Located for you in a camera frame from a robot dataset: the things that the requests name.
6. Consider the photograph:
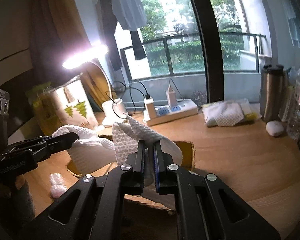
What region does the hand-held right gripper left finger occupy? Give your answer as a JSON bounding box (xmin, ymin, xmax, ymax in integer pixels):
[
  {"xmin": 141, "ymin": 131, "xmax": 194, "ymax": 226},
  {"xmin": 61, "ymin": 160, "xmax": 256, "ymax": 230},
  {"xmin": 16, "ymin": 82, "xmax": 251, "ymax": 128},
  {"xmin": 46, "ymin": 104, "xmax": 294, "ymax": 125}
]
[{"xmin": 17, "ymin": 139, "xmax": 147, "ymax": 240}]

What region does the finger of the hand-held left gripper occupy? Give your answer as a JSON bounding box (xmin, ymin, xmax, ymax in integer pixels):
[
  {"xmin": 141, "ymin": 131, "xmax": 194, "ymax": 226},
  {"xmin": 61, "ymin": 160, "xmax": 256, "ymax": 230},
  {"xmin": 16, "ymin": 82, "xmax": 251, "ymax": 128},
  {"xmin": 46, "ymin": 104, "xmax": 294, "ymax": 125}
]
[
  {"xmin": 5, "ymin": 136, "xmax": 53, "ymax": 155},
  {"xmin": 27, "ymin": 131, "xmax": 80, "ymax": 161}
]

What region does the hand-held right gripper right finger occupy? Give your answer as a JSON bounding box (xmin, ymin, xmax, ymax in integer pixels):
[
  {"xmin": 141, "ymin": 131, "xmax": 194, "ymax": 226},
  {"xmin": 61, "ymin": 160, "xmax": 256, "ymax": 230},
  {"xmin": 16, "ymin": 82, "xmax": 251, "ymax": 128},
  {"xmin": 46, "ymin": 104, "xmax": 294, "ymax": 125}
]
[{"xmin": 153, "ymin": 141, "xmax": 281, "ymax": 240}]

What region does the white waffle towel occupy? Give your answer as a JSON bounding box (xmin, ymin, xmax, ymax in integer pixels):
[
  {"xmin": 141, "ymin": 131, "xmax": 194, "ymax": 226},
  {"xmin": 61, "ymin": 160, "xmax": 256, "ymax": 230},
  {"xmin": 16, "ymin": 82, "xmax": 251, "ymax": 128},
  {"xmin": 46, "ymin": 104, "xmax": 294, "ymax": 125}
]
[{"xmin": 51, "ymin": 115, "xmax": 183, "ymax": 209}]

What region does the cardboard box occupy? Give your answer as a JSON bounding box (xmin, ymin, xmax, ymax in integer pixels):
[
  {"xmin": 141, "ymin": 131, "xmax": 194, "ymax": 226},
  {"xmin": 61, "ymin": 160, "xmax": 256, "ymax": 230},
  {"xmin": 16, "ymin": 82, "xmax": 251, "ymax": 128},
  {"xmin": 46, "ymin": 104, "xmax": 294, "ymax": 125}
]
[{"xmin": 66, "ymin": 134, "xmax": 196, "ymax": 217}]

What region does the white bubble wrap piece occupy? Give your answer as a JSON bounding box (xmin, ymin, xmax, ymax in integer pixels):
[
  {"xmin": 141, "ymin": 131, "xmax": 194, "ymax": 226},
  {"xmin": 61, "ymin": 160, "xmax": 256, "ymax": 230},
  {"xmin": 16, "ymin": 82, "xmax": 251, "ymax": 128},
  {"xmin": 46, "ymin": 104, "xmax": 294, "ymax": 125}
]
[{"xmin": 49, "ymin": 173, "xmax": 68, "ymax": 200}]

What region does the person's left forearm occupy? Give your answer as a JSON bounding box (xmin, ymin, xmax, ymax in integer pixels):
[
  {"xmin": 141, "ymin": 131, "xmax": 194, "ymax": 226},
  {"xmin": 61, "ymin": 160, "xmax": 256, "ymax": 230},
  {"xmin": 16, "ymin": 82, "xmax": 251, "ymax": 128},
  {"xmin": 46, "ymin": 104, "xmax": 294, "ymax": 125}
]
[{"xmin": 5, "ymin": 175, "xmax": 36, "ymax": 221}]

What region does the green yellow packet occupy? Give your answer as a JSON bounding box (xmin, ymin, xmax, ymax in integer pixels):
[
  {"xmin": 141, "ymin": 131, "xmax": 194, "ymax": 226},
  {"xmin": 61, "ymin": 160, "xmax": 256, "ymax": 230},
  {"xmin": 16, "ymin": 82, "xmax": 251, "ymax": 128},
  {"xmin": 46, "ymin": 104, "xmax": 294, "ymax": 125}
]
[{"xmin": 25, "ymin": 82, "xmax": 63, "ymax": 136}]

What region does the paper cups package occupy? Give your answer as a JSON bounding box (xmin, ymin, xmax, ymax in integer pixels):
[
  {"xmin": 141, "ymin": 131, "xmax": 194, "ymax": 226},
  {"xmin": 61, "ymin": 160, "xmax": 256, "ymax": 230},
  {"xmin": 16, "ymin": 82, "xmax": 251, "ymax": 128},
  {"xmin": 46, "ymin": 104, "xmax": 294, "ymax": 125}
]
[{"xmin": 51, "ymin": 76, "xmax": 99, "ymax": 131}]

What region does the white desk lamp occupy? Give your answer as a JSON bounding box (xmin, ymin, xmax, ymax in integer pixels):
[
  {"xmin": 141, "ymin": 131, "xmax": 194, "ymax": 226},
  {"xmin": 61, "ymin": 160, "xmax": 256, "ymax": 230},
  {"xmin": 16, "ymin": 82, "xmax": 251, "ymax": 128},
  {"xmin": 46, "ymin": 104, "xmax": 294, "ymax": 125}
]
[{"xmin": 61, "ymin": 42, "xmax": 128, "ymax": 128}]

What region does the white power strip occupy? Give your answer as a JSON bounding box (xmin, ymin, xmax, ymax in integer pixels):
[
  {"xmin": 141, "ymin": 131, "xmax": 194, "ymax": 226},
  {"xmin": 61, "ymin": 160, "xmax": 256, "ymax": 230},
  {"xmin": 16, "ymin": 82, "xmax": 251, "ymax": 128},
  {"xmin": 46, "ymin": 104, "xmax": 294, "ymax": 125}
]
[{"xmin": 143, "ymin": 99, "xmax": 199, "ymax": 127}]

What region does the round wooden board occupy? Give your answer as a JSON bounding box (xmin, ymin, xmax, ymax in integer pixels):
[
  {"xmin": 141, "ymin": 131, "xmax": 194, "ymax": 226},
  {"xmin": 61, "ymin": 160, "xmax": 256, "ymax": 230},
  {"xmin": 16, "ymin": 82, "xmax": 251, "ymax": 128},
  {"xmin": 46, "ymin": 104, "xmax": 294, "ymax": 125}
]
[{"xmin": 81, "ymin": 61, "xmax": 113, "ymax": 112}]

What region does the clear tissue pack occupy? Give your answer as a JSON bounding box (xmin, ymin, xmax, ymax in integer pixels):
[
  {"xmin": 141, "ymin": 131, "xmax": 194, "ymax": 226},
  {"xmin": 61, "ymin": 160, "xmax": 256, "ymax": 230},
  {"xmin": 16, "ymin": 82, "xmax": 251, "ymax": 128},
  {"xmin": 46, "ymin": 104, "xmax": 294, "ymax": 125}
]
[{"xmin": 202, "ymin": 98, "xmax": 262, "ymax": 127}]

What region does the brown curtain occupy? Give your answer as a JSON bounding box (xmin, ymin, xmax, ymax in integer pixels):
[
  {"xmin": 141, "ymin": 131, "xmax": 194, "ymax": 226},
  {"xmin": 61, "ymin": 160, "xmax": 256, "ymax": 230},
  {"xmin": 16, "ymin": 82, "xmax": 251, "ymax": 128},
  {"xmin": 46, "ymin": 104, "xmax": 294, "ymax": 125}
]
[{"xmin": 30, "ymin": 0, "xmax": 91, "ymax": 90}]

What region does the hanging dark sock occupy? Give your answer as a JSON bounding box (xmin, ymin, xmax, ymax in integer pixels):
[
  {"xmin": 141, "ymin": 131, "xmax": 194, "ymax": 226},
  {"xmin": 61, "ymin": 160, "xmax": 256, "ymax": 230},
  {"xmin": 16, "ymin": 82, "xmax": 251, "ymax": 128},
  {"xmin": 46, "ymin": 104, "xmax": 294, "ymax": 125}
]
[{"xmin": 129, "ymin": 30, "xmax": 147, "ymax": 61}]

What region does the hanging dark garment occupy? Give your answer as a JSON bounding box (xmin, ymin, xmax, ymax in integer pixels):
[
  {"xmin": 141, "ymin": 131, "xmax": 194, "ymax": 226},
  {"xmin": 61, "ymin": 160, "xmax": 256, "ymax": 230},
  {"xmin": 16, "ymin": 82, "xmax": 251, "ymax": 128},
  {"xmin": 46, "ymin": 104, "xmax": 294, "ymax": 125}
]
[{"xmin": 98, "ymin": 0, "xmax": 123, "ymax": 72}]

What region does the white earbuds case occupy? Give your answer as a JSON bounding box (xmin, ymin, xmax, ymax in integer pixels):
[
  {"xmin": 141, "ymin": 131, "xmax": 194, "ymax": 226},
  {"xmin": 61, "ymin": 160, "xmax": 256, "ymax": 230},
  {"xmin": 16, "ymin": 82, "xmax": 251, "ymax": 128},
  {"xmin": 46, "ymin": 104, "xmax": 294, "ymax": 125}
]
[{"xmin": 265, "ymin": 120, "xmax": 285, "ymax": 138}]

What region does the balcony railing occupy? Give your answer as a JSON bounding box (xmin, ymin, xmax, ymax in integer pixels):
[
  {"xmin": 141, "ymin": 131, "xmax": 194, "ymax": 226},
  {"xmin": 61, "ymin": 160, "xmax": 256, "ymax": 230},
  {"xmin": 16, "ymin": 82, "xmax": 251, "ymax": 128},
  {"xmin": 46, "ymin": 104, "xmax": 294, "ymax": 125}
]
[{"xmin": 120, "ymin": 32, "xmax": 267, "ymax": 80}]

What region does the steel thermos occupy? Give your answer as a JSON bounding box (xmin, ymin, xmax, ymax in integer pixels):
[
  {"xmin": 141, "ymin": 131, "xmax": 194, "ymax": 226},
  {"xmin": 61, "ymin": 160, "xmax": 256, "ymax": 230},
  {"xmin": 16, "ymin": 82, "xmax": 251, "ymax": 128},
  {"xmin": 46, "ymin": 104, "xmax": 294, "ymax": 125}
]
[{"xmin": 259, "ymin": 64, "xmax": 288, "ymax": 123}]

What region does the white perforated rack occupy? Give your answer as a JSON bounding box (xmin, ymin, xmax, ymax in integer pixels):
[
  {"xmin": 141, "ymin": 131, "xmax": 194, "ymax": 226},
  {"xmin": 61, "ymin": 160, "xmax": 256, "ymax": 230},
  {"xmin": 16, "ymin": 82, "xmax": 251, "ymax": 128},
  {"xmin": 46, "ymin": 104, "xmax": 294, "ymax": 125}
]
[{"xmin": 279, "ymin": 85, "xmax": 297, "ymax": 122}]

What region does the hanging white shirt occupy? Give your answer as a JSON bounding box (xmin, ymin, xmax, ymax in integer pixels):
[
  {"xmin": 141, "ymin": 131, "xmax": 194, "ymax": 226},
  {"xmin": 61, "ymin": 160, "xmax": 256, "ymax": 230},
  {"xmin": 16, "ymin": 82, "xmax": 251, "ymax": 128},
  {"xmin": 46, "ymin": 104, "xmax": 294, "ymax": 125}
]
[{"xmin": 111, "ymin": 0, "xmax": 148, "ymax": 32}]

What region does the blue hanging cloth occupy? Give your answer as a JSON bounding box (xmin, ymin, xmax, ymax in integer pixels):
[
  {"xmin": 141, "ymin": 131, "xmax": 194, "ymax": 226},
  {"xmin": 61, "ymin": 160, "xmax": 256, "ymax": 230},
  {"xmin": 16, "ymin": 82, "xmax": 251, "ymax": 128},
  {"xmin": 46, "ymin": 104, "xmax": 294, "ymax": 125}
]
[{"xmin": 281, "ymin": 0, "xmax": 300, "ymax": 53}]

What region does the white charger with black cable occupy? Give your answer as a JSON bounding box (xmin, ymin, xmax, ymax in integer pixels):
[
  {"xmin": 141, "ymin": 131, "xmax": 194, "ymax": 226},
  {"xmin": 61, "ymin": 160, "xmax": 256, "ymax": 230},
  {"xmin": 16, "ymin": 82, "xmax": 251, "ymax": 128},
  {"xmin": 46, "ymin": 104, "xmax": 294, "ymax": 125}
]
[{"xmin": 143, "ymin": 94, "xmax": 157, "ymax": 119}]

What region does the black charger cable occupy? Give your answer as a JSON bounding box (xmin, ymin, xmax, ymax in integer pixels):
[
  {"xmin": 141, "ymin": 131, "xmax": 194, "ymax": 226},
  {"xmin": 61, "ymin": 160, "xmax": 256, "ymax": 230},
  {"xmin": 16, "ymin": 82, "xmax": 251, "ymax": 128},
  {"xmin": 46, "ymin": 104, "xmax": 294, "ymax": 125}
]
[{"xmin": 128, "ymin": 80, "xmax": 150, "ymax": 112}]

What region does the black lamp cable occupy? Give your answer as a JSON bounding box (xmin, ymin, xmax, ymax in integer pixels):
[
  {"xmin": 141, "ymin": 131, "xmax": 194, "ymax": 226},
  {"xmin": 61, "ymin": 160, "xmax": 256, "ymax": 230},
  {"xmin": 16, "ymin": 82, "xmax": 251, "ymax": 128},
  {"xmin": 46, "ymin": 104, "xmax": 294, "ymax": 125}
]
[{"xmin": 105, "ymin": 80, "xmax": 128, "ymax": 119}]

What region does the dark window post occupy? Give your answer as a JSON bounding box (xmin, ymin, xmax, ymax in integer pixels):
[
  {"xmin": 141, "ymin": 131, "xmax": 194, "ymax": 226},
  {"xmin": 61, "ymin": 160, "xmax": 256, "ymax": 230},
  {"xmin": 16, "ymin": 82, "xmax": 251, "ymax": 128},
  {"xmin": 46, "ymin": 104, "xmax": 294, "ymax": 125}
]
[{"xmin": 183, "ymin": 0, "xmax": 225, "ymax": 106}]

